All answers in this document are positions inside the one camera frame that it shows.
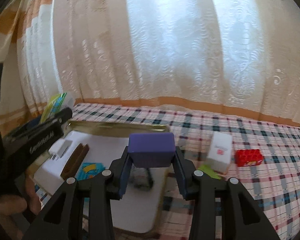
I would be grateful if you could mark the white box with red label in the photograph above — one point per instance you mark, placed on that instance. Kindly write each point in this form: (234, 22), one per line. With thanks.
(218, 155)

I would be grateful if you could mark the cream lace curtain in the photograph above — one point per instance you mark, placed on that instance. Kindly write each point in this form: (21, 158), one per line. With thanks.
(165, 55)

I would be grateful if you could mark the gold metal tin box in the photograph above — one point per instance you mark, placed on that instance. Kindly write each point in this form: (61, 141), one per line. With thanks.
(115, 126)

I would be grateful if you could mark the person's left hand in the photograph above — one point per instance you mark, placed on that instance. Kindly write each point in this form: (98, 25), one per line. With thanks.
(10, 205)

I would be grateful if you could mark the white charger plug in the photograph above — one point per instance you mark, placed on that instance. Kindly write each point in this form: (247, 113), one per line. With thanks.
(61, 150)

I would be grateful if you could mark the green patterned box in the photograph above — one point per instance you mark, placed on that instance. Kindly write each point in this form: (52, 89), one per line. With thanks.
(55, 103)

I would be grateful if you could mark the lime green soccer print box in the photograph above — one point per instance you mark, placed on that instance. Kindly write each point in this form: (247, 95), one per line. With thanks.
(207, 170)

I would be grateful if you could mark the white paper liner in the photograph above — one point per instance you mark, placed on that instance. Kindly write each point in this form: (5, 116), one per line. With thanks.
(105, 150)

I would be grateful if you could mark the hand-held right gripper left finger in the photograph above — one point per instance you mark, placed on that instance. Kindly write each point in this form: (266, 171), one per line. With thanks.
(123, 177)

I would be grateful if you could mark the red studded block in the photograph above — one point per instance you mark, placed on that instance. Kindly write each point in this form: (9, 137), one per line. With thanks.
(248, 157)

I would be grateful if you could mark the purple block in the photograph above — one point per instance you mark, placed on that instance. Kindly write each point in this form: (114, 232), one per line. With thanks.
(151, 150)

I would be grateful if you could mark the blue and yellow packet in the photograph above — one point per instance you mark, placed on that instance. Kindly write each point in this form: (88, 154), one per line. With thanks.
(92, 168)

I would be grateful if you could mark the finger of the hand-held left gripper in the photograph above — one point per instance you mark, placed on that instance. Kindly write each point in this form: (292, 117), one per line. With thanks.
(62, 115)

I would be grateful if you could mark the black small object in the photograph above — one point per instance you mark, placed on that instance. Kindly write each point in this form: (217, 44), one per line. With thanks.
(150, 177)

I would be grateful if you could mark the brown wooden comb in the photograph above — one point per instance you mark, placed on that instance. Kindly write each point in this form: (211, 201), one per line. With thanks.
(75, 161)

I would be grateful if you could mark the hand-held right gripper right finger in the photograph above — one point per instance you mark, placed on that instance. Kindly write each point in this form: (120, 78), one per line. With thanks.
(181, 177)

